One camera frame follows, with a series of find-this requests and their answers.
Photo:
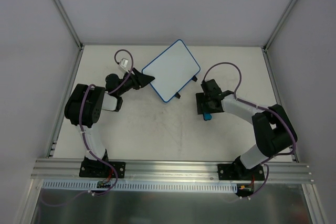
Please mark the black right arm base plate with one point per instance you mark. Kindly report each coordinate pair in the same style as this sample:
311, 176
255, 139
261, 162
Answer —
230, 172

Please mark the white slotted cable duct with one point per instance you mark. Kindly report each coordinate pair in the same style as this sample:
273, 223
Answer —
123, 185

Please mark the aluminium corner frame post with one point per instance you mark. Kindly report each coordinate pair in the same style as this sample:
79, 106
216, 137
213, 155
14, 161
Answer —
283, 18

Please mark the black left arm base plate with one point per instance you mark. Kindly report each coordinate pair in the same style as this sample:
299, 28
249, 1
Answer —
96, 169

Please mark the aluminium front rail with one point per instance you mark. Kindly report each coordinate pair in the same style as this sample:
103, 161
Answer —
171, 171

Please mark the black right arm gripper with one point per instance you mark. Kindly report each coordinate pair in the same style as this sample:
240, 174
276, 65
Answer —
200, 103

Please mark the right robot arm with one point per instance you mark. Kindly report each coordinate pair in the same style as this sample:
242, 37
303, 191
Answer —
273, 130

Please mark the left aluminium corner post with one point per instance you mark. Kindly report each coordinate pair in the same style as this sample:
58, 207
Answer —
65, 18

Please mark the blue framed whiteboard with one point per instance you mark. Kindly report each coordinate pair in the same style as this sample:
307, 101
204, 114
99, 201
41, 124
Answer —
172, 69

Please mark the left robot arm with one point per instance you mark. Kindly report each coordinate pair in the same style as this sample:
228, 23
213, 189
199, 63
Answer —
83, 108

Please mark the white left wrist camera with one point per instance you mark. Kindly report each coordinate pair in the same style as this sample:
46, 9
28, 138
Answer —
123, 65

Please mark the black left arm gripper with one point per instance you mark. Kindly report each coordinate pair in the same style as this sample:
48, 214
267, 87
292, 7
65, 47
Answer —
136, 78

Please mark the blue black whiteboard eraser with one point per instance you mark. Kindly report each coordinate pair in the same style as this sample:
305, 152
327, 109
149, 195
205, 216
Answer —
207, 116

